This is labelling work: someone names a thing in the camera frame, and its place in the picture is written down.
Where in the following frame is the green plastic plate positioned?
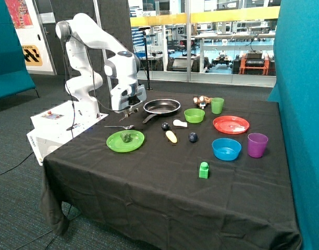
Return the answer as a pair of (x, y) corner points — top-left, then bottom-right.
(106, 130), (145, 153)

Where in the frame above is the white robot control box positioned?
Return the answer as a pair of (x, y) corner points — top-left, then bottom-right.
(27, 101), (108, 166)

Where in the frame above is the green plastic cup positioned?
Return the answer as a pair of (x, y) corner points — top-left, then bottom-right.
(211, 97), (224, 115)

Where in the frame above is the teal partition wall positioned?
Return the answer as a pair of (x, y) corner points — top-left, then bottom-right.
(268, 1), (319, 249)

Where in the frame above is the metal spoon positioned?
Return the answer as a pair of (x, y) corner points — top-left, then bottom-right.
(104, 125), (134, 130)

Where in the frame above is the black frying pan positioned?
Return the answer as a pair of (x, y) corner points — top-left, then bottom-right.
(142, 99), (181, 124)

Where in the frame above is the green capsicum toy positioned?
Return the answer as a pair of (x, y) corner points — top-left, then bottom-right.
(120, 132), (132, 143)

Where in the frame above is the black tripod stand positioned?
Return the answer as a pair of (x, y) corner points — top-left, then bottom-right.
(138, 26), (152, 91)

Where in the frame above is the teal sofa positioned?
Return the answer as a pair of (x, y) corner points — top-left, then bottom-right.
(0, 1), (36, 99)

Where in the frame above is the yellow corn toy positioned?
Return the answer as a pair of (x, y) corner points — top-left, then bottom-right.
(165, 130), (178, 143)

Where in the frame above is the red plastic plate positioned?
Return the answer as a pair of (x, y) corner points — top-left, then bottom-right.
(213, 115), (250, 134)

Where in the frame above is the green plastic bowl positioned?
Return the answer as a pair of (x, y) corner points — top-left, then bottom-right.
(184, 108), (205, 123)

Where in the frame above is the purple plastic cup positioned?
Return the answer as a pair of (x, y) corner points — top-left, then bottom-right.
(248, 133), (268, 158)

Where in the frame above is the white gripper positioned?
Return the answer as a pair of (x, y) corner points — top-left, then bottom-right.
(111, 83), (146, 118)

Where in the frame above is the blue plastic bowl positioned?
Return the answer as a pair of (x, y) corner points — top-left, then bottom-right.
(212, 137), (242, 161)

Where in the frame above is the dark blue ball toy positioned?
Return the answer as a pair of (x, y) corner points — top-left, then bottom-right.
(188, 132), (198, 143)

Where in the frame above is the dark blue plum toy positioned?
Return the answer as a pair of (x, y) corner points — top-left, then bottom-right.
(161, 122), (170, 131)

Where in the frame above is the green toy block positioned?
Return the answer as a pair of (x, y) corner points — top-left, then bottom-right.
(199, 161), (209, 179)

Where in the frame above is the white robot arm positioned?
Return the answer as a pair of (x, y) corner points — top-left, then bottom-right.
(55, 13), (146, 118)

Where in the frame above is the brown plush toy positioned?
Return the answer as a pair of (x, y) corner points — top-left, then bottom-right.
(193, 96), (212, 109)

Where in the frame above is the white garlic toy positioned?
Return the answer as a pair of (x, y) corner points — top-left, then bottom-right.
(173, 119), (188, 128)

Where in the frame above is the black tablecloth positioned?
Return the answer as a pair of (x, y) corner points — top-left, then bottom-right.
(40, 97), (302, 249)

